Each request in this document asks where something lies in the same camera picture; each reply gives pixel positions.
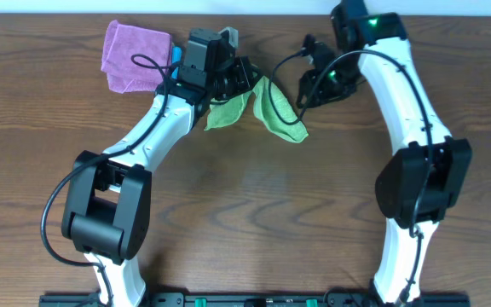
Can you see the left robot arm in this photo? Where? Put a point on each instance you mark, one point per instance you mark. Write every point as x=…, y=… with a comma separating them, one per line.
x=107, y=210

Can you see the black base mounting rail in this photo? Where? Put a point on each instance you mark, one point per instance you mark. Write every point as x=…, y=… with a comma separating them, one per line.
x=254, y=299

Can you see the green microfiber cloth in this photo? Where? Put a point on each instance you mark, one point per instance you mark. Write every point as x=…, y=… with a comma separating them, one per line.
x=270, y=106

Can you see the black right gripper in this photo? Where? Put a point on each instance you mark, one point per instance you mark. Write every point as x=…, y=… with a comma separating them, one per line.
x=307, y=83

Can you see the purple folded microfiber cloth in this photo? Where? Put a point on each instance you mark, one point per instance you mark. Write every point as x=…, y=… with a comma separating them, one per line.
x=128, y=55

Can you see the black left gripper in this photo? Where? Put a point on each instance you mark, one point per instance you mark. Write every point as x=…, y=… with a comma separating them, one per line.
x=244, y=66

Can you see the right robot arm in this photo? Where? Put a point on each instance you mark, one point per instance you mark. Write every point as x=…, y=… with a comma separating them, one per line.
x=425, y=174

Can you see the blue folded cloth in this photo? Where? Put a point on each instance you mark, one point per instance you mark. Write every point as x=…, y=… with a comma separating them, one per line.
x=175, y=61

